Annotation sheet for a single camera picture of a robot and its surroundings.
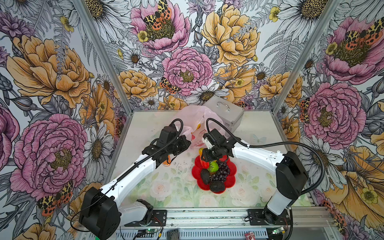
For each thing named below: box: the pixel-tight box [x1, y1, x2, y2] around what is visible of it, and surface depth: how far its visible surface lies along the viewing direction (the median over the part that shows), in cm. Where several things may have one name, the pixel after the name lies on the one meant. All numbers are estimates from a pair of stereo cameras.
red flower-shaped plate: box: [191, 155, 237, 194], surface depth 87 cm
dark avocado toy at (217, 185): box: [210, 180, 225, 192], surface depth 79 cm
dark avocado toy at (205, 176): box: [201, 168, 211, 185], surface depth 85 cm
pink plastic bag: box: [174, 105, 226, 152], surface depth 88 cm
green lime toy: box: [207, 161, 219, 173], surface depth 87 cm
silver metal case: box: [202, 95, 245, 134], surface depth 102 cm
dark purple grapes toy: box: [209, 162, 230, 182], surface depth 87 cm
